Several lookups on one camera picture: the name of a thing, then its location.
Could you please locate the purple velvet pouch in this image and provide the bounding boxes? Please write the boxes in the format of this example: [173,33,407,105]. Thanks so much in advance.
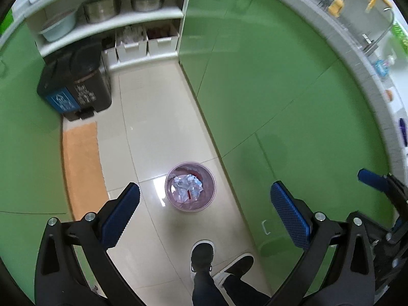
[398,118,408,147]

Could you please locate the steel kitchen sink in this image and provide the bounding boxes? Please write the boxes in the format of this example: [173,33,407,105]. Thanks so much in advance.
[318,0,404,58]

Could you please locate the right black shoe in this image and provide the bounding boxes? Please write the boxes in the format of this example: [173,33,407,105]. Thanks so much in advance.
[213,253,254,287]

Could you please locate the black shoe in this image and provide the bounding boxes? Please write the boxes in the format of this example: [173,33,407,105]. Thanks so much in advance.
[213,253,254,287]
[190,240,214,280]

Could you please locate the brown walnut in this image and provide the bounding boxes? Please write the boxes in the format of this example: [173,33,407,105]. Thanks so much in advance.
[385,89,393,102]

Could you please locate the orange floor mat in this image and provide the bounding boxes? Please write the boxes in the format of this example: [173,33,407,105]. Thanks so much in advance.
[62,122,109,220]

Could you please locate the clear hand soap bottle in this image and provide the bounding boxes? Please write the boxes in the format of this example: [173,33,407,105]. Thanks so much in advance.
[373,55,396,79]

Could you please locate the left black shoe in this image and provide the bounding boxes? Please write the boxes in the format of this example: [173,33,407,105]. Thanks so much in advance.
[190,240,214,280]

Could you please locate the chrome faucet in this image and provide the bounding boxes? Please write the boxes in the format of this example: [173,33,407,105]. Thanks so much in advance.
[363,7,395,56]

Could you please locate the pink round waste basket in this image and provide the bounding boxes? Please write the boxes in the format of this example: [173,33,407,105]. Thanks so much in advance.
[164,162,216,213]

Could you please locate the green mesh basket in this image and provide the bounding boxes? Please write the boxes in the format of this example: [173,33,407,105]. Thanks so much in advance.
[391,22,408,55]

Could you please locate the yellow sponge holder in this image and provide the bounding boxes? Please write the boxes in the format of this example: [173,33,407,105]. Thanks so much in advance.
[328,0,345,18]

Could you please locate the black dual pedal bin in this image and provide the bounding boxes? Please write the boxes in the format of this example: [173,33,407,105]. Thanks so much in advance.
[37,40,112,122]

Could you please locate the white storage bin middle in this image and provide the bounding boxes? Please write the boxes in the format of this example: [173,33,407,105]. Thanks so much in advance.
[116,25,147,62]

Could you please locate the white storage bin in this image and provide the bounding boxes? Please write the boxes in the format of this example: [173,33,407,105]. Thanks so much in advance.
[116,25,147,62]
[146,23,179,56]

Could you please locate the white storage bin right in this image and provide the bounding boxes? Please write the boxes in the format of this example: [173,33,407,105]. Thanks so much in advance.
[146,23,179,56]

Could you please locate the pale blue basin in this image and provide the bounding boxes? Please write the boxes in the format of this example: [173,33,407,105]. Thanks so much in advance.
[39,9,78,42]

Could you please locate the large steel stockpot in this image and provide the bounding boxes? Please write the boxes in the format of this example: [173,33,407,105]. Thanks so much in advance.
[82,0,122,24]

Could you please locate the steel pot with lid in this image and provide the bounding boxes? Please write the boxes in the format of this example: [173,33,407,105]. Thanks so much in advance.
[131,0,165,12]

